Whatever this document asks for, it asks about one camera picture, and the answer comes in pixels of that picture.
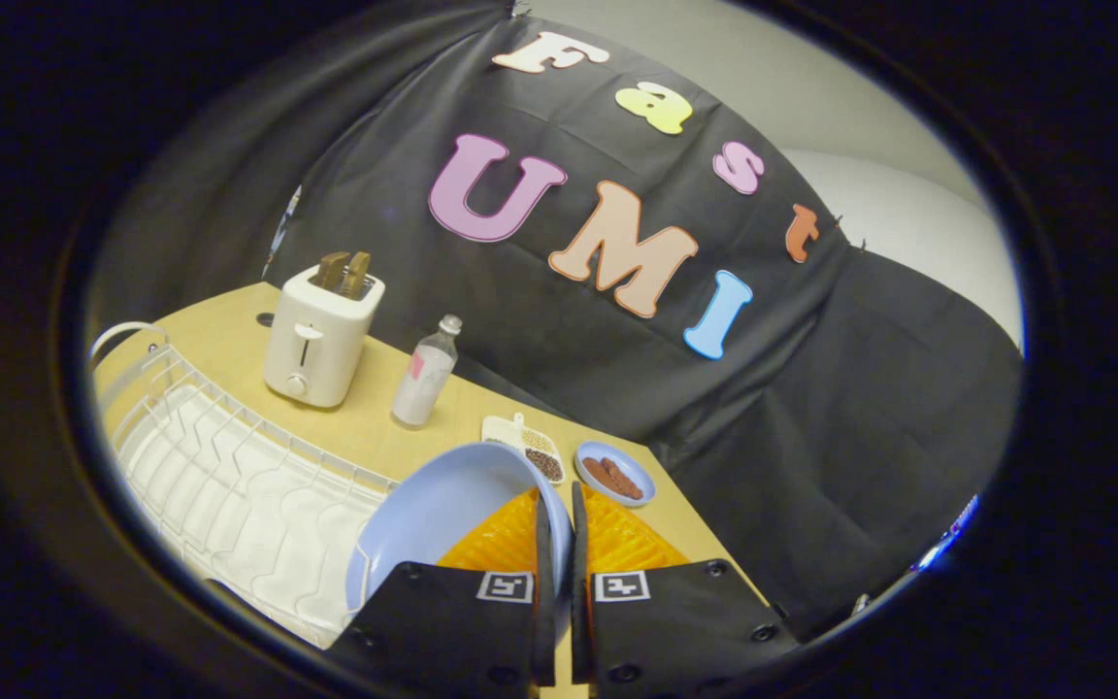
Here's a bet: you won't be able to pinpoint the black backdrop cloth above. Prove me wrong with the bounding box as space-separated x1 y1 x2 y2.
83 0 1024 642

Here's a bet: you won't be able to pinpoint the clear plastic bottle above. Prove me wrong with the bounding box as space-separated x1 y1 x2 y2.
391 314 464 429

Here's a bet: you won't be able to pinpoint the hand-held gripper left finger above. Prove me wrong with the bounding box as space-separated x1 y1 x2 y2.
325 488 558 699

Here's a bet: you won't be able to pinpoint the light blue plate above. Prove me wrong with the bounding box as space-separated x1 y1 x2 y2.
345 443 575 644

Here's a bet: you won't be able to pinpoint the small blue bowl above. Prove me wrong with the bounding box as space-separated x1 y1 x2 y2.
575 441 657 509

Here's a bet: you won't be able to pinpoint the white wire dish rack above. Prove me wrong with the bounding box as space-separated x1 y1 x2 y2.
88 321 399 649

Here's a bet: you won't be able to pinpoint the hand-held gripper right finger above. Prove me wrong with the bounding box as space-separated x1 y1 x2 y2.
571 482 801 698

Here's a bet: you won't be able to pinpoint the white divided condiment dish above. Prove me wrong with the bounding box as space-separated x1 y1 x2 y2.
480 413 566 486

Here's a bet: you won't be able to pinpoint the brown sausage pieces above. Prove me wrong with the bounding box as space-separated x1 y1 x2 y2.
583 456 644 501

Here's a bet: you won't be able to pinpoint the white toaster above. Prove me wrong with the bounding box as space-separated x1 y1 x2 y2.
263 264 386 409

